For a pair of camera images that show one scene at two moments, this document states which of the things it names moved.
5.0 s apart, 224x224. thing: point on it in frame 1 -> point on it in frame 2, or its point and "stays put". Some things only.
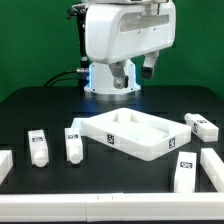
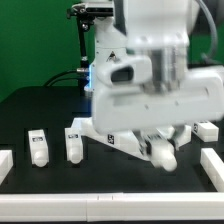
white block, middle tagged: x=73 y=142 stays put
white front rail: x=141 y=206 stays put
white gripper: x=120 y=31 -> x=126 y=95
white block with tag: x=201 y=127 stays put
